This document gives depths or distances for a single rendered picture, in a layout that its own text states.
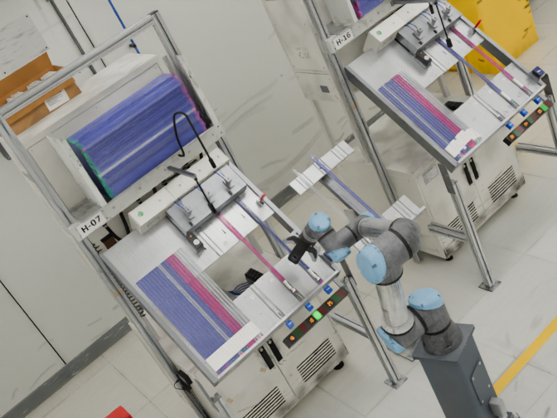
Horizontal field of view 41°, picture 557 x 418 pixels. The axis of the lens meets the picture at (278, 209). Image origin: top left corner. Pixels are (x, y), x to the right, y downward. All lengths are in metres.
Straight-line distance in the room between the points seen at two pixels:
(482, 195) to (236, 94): 1.80
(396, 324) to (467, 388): 0.44
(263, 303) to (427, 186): 1.19
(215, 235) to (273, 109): 2.15
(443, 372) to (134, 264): 1.29
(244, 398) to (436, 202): 1.38
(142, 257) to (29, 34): 1.76
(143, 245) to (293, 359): 0.92
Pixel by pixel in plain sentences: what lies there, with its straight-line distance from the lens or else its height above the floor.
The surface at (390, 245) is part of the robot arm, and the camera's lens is 2.31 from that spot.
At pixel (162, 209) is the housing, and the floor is 1.23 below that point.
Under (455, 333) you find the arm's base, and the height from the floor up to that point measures 0.60.
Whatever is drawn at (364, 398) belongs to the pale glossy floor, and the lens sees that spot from 3.56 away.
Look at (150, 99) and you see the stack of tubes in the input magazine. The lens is 3.01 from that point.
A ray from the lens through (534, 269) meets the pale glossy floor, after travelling 3.87.
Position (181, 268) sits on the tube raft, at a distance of 3.05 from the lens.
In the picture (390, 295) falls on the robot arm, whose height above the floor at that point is 0.97.
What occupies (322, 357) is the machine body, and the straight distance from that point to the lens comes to 3.62.
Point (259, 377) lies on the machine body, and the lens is 3.43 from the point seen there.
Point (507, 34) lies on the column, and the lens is 5.89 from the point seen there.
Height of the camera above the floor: 2.46
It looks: 28 degrees down
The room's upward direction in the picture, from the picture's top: 27 degrees counter-clockwise
